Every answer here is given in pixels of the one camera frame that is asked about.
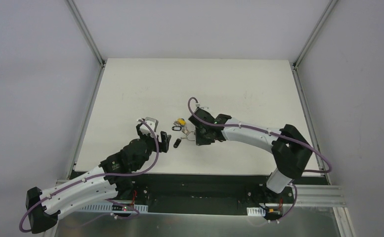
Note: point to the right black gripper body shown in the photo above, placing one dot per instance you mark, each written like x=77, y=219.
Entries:
x=199, y=127

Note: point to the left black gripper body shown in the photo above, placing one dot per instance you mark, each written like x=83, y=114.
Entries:
x=154, y=139

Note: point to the key with black tag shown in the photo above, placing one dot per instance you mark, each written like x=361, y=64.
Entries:
x=177, y=143

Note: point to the silver keyring with keys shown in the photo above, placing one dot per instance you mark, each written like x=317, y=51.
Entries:
x=187, y=134

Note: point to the key with yellow tag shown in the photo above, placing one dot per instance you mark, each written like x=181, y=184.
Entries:
x=180, y=122

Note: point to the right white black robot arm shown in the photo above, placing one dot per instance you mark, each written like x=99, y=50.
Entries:
x=290, y=150

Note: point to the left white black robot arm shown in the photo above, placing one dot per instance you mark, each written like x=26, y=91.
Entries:
x=111, y=178

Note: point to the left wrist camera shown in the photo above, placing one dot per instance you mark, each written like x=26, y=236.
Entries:
x=147, y=125

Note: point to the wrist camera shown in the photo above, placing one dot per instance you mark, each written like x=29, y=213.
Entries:
x=147, y=125
x=202, y=107

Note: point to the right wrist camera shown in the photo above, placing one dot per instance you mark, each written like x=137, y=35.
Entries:
x=202, y=107

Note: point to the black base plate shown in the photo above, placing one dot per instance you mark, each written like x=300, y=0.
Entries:
x=202, y=194

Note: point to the left white cable duct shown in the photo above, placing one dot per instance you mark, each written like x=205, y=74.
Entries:
x=110, y=207

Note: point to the white cable duct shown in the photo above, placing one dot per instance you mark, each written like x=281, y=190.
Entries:
x=256, y=211
x=110, y=207

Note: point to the right white cable duct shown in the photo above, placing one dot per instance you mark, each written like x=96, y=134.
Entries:
x=256, y=211

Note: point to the left aluminium frame post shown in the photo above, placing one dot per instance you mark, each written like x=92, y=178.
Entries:
x=73, y=8

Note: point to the aluminium frame post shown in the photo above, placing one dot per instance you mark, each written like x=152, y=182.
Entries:
x=315, y=32
x=73, y=8

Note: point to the right aluminium frame post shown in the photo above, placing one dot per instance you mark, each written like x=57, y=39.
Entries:
x=315, y=32

